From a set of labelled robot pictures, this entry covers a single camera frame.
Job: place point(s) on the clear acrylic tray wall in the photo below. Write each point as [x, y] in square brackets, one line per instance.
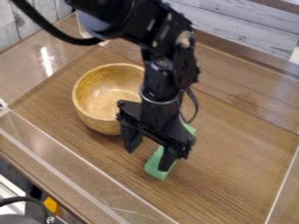
[81, 188]

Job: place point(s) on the green rectangular block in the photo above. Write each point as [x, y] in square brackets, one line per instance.
[152, 164]

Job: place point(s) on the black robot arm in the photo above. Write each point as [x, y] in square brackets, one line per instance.
[151, 24]

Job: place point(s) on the yellow and black device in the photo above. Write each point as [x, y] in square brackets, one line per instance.
[61, 216]

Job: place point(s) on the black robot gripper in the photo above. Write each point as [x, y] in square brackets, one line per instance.
[155, 119]

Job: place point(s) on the brown wooden bowl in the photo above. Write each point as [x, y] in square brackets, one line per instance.
[99, 89]

